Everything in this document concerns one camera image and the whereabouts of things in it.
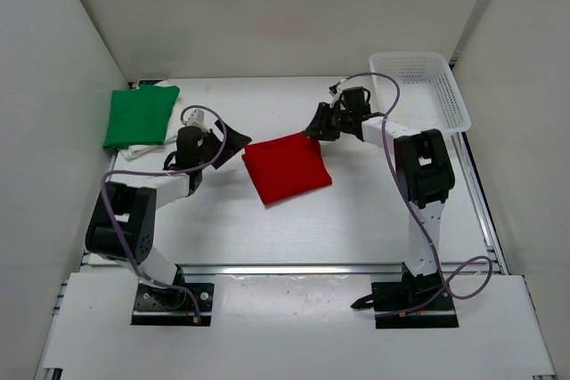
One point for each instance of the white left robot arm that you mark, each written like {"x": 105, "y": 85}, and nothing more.
{"x": 122, "y": 225}

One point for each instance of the white plastic basket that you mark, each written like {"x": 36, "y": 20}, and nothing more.
{"x": 422, "y": 88}

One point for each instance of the white t shirt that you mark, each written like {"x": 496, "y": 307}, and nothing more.
{"x": 136, "y": 151}

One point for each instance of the green t shirt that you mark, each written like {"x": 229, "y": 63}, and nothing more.
{"x": 140, "y": 116}

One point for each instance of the aluminium right side rail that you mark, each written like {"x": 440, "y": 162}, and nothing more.
{"x": 480, "y": 203}

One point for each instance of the aluminium rail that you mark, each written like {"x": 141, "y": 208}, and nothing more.
{"x": 293, "y": 269}
{"x": 480, "y": 203}

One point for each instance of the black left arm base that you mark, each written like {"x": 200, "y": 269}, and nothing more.
{"x": 166, "y": 307}

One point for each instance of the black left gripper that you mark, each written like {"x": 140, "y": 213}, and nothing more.
{"x": 238, "y": 141}

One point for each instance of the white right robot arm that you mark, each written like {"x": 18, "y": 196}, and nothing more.
{"x": 418, "y": 160}

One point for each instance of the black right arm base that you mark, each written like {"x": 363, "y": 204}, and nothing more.
{"x": 410, "y": 303}

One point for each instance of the aluminium front rail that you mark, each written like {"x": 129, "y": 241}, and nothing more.
{"x": 293, "y": 269}

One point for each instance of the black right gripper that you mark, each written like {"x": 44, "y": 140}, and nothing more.
{"x": 320, "y": 128}

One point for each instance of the red t shirt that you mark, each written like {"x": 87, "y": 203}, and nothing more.
{"x": 286, "y": 167}

